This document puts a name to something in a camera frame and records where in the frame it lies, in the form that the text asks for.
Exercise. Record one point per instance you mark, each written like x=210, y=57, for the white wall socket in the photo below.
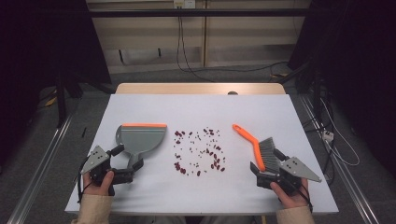
x=184, y=3

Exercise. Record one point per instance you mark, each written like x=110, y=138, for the black curtain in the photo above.
x=358, y=46
x=37, y=46

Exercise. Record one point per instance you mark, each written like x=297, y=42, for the grey dustpan with orange lip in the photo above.
x=141, y=140

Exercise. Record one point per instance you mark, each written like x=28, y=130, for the person's left hand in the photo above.
x=93, y=189

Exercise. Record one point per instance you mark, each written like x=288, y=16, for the metal floor rail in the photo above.
x=40, y=168
x=345, y=174

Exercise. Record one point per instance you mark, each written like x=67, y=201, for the wooden table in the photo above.
x=186, y=88

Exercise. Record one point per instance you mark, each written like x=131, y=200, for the black horizontal bar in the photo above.
x=186, y=12

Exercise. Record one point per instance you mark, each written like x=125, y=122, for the orange brush with grey bristles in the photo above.
x=268, y=154

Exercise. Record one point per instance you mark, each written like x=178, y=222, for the person's right hand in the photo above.
x=294, y=200

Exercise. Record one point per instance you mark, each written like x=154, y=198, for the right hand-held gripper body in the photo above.
x=295, y=169

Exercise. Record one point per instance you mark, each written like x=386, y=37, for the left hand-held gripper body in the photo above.
x=98, y=158

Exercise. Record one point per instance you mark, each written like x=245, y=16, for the red kidney beans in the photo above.
x=177, y=134

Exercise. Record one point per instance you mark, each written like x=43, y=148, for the black metal stand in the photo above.
x=61, y=99

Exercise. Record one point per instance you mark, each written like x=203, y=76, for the small green beans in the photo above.
x=198, y=138

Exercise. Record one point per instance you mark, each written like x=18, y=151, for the white power plug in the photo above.
x=328, y=136

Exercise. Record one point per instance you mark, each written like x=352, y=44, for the yellow tape strip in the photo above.
x=51, y=101

